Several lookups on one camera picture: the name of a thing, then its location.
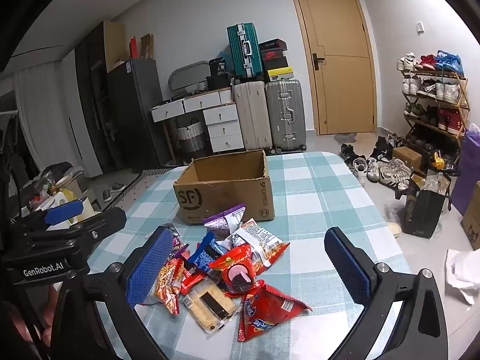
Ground white curtain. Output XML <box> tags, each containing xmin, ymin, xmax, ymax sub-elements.
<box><xmin>15</xmin><ymin>60</ymin><xmax>85</xmax><ymax>169</ymax></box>

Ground printed cardboard carton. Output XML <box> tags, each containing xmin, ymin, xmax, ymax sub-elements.
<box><xmin>460</xmin><ymin>182</ymin><xmax>480</xmax><ymax>250</ymax></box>

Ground grey plastic tub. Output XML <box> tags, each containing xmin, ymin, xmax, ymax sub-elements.
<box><xmin>168</xmin><ymin>61</ymin><xmax>211</xmax><ymax>92</ymax></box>

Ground white plastic bag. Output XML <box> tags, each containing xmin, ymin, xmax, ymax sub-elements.
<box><xmin>445</xmin><ymin>248</ymin><xmax>480</xmax><ymax>305</ymax></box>

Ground red triangular snack packet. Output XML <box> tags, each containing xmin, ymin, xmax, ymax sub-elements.
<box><xmin>237</xmin><ymin>279</ymin><xmax>313</xmax><ymax>343</ymax></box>

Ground beige hard suitcase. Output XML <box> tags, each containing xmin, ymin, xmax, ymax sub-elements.
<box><xmin>232</xmin><ymin>80</ymin><xmax>273</xmax><ymax>151</ymax></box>

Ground black box white label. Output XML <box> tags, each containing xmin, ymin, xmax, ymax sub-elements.
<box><xmin>209</xmin><ymin>58</ymin><xmax>230</xmax><ymax>77</ymax></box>

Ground dark wooden wardrobe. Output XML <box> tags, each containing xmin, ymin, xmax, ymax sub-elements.
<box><xmin>75</xmin><ymin>20</ymin><xmax>126</xmax><ymax>173</ymax></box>

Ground small cardboard box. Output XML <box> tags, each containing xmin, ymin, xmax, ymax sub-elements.
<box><xmin>392</xmin><ymin>146</ymin><xmax>424</xmax><ymax>169</ymax></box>

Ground teal hard suitcase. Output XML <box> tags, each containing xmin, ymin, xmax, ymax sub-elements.
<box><xmin>226</xmin><ymin>22</ymin><xmax>265</xmax><ymax>81</ymax></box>

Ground clear cracker packet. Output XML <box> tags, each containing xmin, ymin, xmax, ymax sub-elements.
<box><xmin>181</xmin><ymin>281</ymin><xmax>241</xmax><ymax>332</ymax></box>

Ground wooden shoe rack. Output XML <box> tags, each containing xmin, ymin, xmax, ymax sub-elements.
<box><xmin>397</xmin><ymin>50</ymin><xmax>469</xmax><ymax>151</ymax></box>

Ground silver hard suitcase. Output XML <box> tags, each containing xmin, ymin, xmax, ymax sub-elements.
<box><xmin>265</xmin><ymin>79</ymin><xmax>307</xmax><ymax>154</ymax></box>

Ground purple white snack packet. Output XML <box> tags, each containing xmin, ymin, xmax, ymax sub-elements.
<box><xmin>202</xmin><ymin>203</ymin><xmax>248</xmax><ymax>239</ymax></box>

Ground small purple snack packet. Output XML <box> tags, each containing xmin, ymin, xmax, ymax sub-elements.
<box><xmin>165</xmin><ymin>223</ymin><xmax>190</xmax><ymax>259</ymax></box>

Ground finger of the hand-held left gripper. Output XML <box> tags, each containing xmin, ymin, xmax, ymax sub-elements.
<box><xmin>22</xmin><ymin>207</ymin><xmax>127</xmax><ymax>250</ymax></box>
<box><xmin>17</xmin><ymin>199</ymin><xmax>84</xmax><ymax>233</ymax></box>

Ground white orange noodle snack packet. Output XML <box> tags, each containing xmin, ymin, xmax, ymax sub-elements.
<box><xmin>229</xmin><ymin>219</ymin><xmax>290</xmax><ymax>271</ymax></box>

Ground red cookie snack packet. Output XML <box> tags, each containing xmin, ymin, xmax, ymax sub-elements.
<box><xmin>208</xmin><ymin>244</ymin><xmax>271</xmax><ymax>299</ymax></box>

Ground tan wooden door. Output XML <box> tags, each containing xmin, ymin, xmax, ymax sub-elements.
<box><xmin>288</xmin><ymin>0</ymin><xmax>377</xmax><ymax>136</ymax></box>

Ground black shopping bag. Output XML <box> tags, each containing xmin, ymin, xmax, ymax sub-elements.
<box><xmin>395</xmin><ymin>174</ymin><xmax>452</xmax><ymax>239</ymax></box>

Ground white drawer desk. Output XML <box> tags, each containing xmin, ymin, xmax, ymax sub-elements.
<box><xmin>151</xmin><ymin>88</ymin><xmax>246</xmax><ymax>154</ymax></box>

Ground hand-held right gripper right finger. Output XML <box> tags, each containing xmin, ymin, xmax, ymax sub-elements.
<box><xmin>323</xmin><ymin>227</ymin><xmax>449</xmax><ymax>360</ymax></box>

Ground person's left hand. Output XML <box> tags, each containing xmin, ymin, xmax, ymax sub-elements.
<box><xmin>41</xmin><ymin>285</ymin><xmax>60</xmax><ymax>347</ymax></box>

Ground purple paper bag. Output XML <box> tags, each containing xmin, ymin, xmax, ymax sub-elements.
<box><xmin>450</xmin><ymin>124</ymin><xmax>480</xmax><ymax>214</ymax></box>

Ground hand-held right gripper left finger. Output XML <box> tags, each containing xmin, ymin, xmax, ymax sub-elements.
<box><xmin>50</xmin><ymin>226</ymin><xmax>177</xmax><ymax>360</ymax></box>

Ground brown cardboard box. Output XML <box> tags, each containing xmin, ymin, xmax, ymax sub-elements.
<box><xmin>173</xmin><ymin>149</ymin><xmax>275</xmax><ymax>226</ymax></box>

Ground brown cardboard piece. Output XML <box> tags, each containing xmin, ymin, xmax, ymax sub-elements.
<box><xmin>140</xmin><ymin>34</ymin><xmax>155</xmax><ymax>60</ymax></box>

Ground orange stick snack packet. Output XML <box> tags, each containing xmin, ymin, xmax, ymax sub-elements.
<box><xmin>154</xmin><ymin>258</ymin><xmax>185</xmax><ymax>316</ymax></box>

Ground grey white woven basket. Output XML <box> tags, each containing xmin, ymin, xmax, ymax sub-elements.
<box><xmin>176</xmin><ymin>118</ymin><xmax>207</xmax><ymax>152</ymax></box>

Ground blue cookie packet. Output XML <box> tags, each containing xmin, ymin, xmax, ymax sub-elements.
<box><xmin>186</xmin><ymin>231</ymin><xmax>226</xmax><ymax>271</ymax></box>

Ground pile of assorted shoes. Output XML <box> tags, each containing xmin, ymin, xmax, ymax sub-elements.
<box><xmin>339</xmin><ymin>135</ymin><xmax>415</xmax><ymax>192</ymax></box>

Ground dark grey fridge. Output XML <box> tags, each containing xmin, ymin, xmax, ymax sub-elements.
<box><xmin>106</xmin><ymin>58</ymin><xmax>171</xmax><ymax>169</ymax></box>

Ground cream cup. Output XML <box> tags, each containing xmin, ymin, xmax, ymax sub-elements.
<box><xmin>77</xmin><ymin>197</ymin><xmax>94</xmax><ymax>218</ymax></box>

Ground white electric kettle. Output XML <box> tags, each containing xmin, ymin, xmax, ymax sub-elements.
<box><xmin>44</xmin><ymin>190</ymin><xmax>81</xmax><ymax>230</ymax></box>

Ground rows of stored sneakers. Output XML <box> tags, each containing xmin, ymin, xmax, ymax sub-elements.
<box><xmin>397</xmin><ymin>50</ymin><xmax>466</xmax><ymax>136</ymax></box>

